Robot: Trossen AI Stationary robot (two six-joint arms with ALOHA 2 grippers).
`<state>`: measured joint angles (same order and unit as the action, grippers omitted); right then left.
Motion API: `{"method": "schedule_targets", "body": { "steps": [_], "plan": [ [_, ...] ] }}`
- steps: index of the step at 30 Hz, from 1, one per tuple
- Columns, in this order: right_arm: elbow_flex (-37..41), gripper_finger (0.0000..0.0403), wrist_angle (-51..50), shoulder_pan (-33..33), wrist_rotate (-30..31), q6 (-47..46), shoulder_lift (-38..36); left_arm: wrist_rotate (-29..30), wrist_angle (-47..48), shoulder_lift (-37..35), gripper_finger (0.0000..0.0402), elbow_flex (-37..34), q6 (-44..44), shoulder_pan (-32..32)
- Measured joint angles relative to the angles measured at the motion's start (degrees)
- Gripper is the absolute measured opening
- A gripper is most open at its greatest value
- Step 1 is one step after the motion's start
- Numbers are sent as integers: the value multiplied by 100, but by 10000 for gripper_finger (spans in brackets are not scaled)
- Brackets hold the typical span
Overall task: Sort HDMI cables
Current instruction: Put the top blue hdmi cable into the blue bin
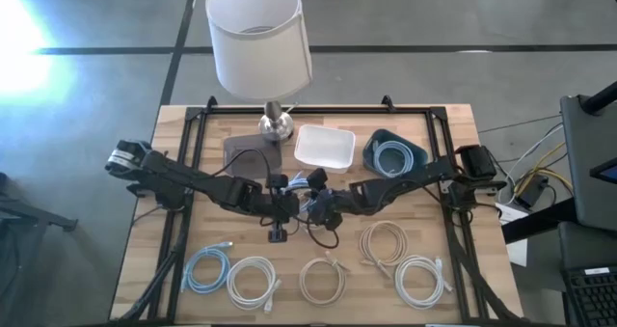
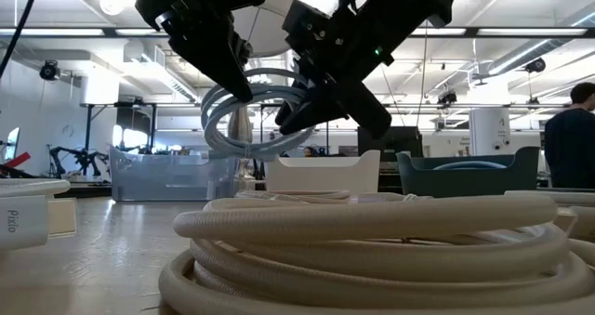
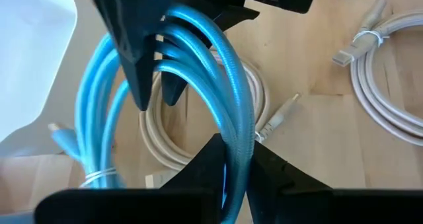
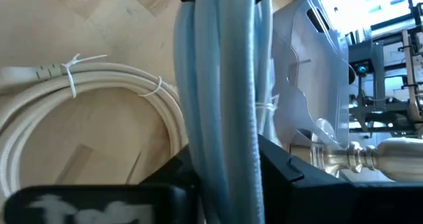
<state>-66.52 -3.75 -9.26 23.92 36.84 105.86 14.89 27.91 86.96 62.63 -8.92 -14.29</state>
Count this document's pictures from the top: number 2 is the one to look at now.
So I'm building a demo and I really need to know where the black hanging cable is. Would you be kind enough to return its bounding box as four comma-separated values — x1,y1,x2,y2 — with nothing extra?
0,0,42,80

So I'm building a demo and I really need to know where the white cylindrical column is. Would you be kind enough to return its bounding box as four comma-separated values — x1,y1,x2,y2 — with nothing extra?
469,106,511,157

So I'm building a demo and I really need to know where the translucent grey plastic bin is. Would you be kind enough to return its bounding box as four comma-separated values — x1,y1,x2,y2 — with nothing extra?
108,144,239,203

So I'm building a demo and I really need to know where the teal plastic bin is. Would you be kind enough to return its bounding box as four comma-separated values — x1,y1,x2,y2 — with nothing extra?
395,145,542,199

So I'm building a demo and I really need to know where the black monitor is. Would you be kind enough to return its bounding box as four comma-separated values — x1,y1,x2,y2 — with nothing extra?
356,125,424,164

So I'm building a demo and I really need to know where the black ceiling camera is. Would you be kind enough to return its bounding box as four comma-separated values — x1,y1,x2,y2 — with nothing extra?
524,57,548,73
39,59,61,82

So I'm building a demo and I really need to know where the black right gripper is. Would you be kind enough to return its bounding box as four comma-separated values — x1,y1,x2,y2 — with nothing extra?
273,0,455,140

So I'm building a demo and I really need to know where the white HDMI cable coil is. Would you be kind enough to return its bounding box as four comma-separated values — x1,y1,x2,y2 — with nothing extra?
0,178,78,254

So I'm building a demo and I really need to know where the light blue HDMI cable coil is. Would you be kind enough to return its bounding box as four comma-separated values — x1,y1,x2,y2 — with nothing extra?
200,67,317,162
431,160,509,171

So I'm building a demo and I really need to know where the white plastic bin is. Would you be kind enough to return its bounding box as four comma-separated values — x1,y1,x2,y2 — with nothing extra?
263,149,382,195

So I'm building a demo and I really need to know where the person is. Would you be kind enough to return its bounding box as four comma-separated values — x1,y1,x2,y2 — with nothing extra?
543,81,595,190

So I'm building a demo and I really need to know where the thick beige HDMI cable coil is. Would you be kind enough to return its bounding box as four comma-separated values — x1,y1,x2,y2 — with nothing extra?
157,189,595,315

